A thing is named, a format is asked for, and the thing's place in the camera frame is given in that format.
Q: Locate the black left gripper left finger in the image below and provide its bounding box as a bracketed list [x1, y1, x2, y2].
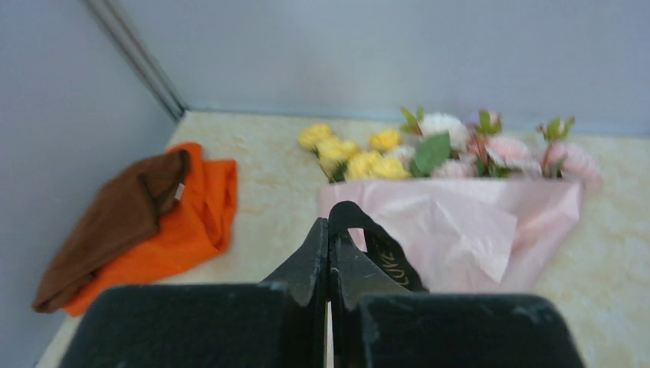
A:
[61, 218, 328, 367]

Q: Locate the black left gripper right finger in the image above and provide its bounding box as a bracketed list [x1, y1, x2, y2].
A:
[330, 233, 584, 367]

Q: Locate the black ribbon with gold lettering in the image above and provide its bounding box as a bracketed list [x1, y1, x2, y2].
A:
[328, 201, 428, 293]

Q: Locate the pink wrapping paper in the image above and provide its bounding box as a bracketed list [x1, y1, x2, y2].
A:
[319, 179, 583, 294]

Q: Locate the pink and white flower bunch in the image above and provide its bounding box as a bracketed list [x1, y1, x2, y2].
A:
[387, 109, 603, 190]

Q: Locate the orange cloth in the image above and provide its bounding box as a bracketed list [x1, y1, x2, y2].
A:
[64, 142, 238, 317]

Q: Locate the yellow rose bunch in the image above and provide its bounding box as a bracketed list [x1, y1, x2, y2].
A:
[297, 124, 413, 184]

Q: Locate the brown cloth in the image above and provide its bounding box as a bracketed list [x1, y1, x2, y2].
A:
[31, 149, 191, 314]

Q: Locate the aluminium corner frame post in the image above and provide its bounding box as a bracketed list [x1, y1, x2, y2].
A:
[82, 0, 188, 122]

